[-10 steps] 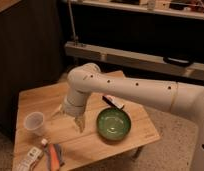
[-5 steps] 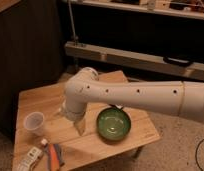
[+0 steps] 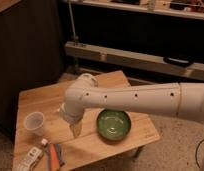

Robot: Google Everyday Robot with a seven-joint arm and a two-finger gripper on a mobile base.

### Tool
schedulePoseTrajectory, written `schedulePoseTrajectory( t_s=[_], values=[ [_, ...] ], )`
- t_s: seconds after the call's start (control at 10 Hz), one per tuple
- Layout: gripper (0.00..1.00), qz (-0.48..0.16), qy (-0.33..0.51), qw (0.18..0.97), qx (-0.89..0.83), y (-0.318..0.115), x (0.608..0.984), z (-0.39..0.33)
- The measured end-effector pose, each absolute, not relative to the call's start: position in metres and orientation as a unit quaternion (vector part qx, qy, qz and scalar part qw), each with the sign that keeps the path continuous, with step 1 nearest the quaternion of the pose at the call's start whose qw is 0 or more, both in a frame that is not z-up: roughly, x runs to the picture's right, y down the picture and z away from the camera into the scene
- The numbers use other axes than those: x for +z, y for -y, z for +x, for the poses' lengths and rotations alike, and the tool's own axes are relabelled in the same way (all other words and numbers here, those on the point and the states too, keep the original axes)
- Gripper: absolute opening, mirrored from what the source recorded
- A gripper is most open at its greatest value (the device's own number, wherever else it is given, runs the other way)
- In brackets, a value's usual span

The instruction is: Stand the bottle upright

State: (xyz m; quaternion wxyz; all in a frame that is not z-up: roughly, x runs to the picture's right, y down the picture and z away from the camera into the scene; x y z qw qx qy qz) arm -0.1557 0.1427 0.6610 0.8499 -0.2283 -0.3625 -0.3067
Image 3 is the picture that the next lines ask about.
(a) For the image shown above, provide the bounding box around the long grey case black handle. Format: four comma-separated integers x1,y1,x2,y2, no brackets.
64,41,204,81

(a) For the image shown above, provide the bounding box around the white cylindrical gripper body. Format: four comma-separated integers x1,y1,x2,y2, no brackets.
59,103,84,124

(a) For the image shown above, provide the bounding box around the clear plastic bottle white cap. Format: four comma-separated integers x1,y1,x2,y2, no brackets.
16,146,44,171

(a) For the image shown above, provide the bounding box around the white shelf with clutter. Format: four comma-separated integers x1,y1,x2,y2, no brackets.
62,0,204,20

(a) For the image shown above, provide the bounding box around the wooden table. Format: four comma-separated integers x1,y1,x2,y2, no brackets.
11,69,162,171

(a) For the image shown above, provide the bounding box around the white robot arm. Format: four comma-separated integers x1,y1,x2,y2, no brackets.
59,73,204,126

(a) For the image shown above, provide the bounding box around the green ceramic bowl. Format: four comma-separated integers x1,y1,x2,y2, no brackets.
96,109,131,141

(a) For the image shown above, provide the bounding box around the metal stand pole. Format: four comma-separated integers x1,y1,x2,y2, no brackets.
68,0,79,45

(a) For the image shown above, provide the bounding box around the clear plastic cup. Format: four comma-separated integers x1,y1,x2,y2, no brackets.
23,112,45,136

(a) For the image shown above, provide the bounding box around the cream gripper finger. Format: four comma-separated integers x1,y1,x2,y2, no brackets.
69,124,77,137
76,120,82,134

